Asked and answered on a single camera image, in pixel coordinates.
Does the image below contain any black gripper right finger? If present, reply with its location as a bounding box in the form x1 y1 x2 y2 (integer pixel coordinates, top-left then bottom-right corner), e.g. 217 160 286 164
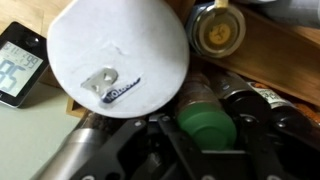
234 114 320 180

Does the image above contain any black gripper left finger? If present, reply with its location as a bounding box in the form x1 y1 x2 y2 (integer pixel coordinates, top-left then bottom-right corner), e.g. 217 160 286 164
70 119 147 180

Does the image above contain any green lid spice container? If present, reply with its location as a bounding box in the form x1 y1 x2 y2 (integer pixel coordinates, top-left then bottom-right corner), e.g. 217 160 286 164
176 72 237 150

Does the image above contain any wooden spice tray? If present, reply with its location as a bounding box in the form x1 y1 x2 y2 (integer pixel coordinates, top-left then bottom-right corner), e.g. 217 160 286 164
64 0 320 119

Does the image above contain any gold lid glass jar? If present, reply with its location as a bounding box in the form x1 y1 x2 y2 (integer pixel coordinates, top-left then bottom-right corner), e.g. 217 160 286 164
185 0 246 58

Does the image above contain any steel pepper grinder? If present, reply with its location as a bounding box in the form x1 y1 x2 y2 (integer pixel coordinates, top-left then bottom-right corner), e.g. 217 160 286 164
29 111 111 180

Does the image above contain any dark sauce bottle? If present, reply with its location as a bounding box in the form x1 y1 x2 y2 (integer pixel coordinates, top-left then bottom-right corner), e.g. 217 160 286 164
210 71 312 133

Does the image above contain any digital thermometer display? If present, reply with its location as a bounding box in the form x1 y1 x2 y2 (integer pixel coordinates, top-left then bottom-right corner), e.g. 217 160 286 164
0 21 49 107

